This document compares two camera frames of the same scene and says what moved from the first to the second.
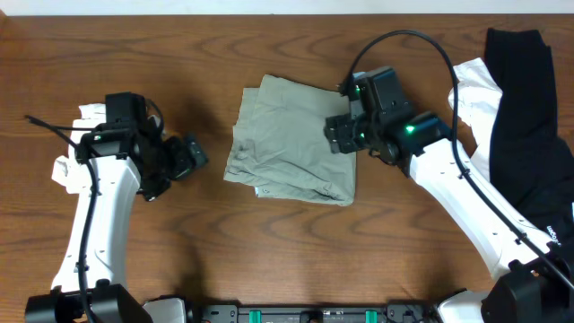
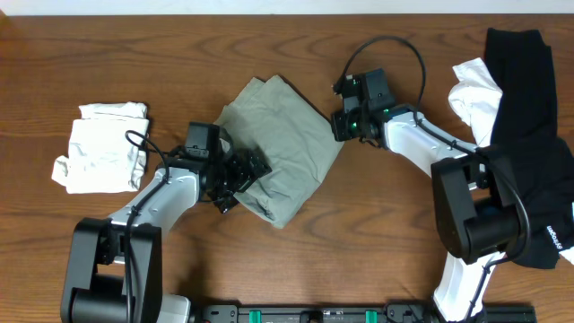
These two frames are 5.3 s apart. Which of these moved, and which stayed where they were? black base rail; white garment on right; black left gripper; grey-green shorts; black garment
Moved: black left gripper; grey-green shorts
Stayed: white garment on right; black garment; black base rail
